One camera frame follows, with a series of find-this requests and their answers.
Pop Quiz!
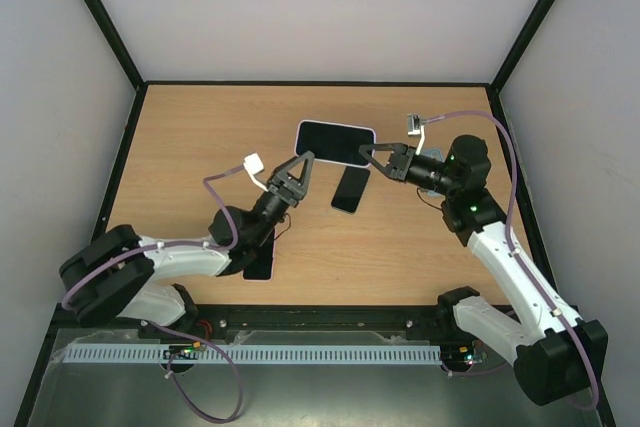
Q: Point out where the light blue phone case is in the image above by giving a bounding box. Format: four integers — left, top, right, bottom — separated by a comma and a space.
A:
410, 148, 444, 197

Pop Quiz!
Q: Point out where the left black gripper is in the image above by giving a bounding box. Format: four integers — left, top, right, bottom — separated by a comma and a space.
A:
249, 151, 314, 248

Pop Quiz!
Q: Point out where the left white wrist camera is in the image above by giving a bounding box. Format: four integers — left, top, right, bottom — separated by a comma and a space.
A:
243, 153, 268, 192

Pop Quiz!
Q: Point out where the teal phone black screen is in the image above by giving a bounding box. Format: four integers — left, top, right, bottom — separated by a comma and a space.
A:
331, 166, 370, 214

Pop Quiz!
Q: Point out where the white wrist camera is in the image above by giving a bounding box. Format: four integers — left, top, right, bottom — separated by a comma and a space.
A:
243, 153, 268, 192
407, 114, 426, 155

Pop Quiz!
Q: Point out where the black aluminium frame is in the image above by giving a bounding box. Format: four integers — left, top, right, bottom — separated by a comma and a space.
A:
12, 0, 619, 427

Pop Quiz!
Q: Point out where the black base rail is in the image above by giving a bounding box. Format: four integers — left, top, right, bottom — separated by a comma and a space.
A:
137, 302, 494, 343

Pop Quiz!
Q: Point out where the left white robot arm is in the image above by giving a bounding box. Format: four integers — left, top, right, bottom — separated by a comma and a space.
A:
59, 151, 315, 327

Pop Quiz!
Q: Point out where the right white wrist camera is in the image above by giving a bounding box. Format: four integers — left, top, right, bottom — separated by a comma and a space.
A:
407, 114, 426, 155

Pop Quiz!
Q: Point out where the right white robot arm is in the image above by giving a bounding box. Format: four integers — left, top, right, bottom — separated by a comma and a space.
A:
359, 135, 608, 405

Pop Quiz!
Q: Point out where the grey slotted cable duct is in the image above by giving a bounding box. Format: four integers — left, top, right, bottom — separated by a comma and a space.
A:
62, 343, 441, 366

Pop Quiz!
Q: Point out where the phone in pink case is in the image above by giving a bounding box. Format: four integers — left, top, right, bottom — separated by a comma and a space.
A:
242, 235, 275, 282

